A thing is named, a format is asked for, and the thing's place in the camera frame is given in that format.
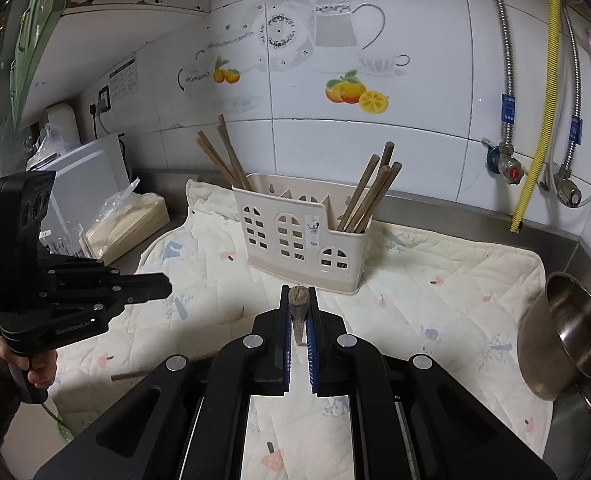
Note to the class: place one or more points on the white wall chart sticker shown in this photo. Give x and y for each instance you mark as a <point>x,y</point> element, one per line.
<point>124,80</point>

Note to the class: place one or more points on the beige plastic utensil holder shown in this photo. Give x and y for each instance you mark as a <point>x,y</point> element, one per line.
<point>295,240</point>

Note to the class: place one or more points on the beige paper stack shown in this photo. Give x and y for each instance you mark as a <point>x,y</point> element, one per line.
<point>135,225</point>

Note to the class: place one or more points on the green cabinet door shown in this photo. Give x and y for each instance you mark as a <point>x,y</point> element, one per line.
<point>35,25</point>

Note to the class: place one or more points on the wooden chopstick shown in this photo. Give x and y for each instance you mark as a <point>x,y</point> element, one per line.
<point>384,154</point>
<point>215,155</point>
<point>371,194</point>
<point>364,180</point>
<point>228,160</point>
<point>233,152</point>
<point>298,310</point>
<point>387,185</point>

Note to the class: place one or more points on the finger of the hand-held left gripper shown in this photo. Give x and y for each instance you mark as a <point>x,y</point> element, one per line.
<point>140,296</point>
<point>140,281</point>

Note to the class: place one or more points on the stainless steel pot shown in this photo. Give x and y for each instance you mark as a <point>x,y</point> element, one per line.
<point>550,340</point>

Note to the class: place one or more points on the cream quilted mat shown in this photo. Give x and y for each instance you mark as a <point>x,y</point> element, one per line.
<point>425,310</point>

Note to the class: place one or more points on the white upright appliance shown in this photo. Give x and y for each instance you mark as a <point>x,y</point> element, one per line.
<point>64,125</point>

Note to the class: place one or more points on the person's left hand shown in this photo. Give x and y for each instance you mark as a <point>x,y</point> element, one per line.
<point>44,367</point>

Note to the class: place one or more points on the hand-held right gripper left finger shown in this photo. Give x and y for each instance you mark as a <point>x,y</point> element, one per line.
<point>288,360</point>

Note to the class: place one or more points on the wall power socket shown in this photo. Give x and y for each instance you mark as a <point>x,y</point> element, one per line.
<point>105,100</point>

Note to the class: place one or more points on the clear plastic bag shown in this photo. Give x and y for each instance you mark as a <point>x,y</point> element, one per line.
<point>125,200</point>

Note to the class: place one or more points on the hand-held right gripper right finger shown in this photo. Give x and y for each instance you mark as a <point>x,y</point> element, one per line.
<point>311,360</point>

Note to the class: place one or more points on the chrome angle valve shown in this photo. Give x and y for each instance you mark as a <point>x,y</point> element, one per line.
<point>565,187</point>

